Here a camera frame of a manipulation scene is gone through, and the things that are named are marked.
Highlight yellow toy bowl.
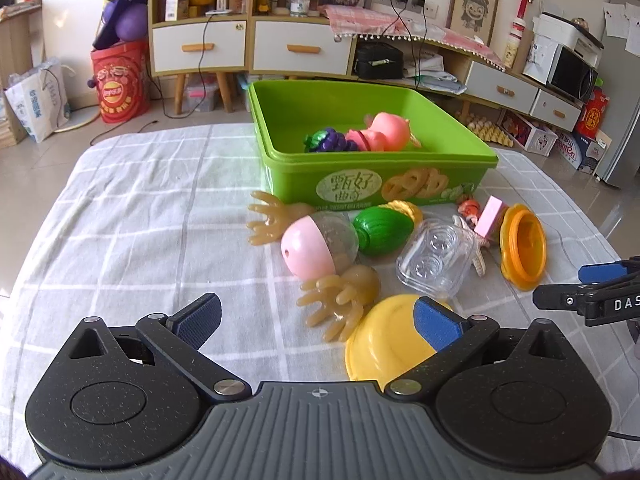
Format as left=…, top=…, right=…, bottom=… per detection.
left=345, top=294, right=436, bottom=390

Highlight clear plastic lens case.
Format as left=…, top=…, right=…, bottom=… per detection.
left=396, top=217, right=476, bottom=300

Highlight beige toy starfish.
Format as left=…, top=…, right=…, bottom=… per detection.
left=452, top=214, right=490, bottom=278

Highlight pink toy milk carton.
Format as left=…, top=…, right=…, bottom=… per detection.
left=474, top=195, right=509, bottom=240

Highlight tan rubber hand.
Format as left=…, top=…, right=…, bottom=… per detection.
left=246, top=191, right=316, bottom=246
left=296, top=264, right=381, bottom=342

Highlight green toy vegetable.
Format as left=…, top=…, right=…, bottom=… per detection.
left=352, top=206, right=414, bottom=257

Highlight orange brown small figurine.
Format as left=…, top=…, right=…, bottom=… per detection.
left=458, top=198, right=482, bottom=226

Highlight yellow toy corn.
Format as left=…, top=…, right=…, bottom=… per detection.
left=381, top=200, right=423, bottom=226

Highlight pink clear capsule egg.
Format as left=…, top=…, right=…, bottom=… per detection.
left=280, top=211, right=359, bottom=281

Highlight pink toy pig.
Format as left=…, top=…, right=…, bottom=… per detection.
left=346, top=112, right=422, bottom=153

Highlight purple toy grapes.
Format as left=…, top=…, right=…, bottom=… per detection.
left=304, top=128, right=359, bottom=153

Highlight yellow egg tray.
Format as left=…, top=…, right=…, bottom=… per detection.
left=454, top=110, right=514, bottom=148

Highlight microwave oven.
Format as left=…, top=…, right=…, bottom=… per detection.
left=523, top=35, right=598, bottom=103

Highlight green plastic cookie box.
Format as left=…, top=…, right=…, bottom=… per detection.
left=247, top=80, right=498, bottom=210

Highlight red snack bucket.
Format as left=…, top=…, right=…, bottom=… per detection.
left=91, top=39, right=150, bottom=125

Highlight framed cartoon girl picture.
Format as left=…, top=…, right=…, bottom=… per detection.
left=446, top=0, right=499, bottom=46

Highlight black bag on shelf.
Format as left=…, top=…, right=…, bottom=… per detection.
left=352, top=41, right=404, bottom=80

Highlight wooden cabinet with white drawers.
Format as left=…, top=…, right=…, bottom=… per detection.
left=148, top=0, right=582, bottom=130

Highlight purple plush toy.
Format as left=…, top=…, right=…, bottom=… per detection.
left=93, top=0, right=149, bottom=50

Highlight wooden desk shelf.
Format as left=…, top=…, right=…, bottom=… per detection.
left=1, top=0, right=42, bottom=148

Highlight pink checked cloth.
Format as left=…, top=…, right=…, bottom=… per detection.
left=320, top=4, right=506, bottom=72

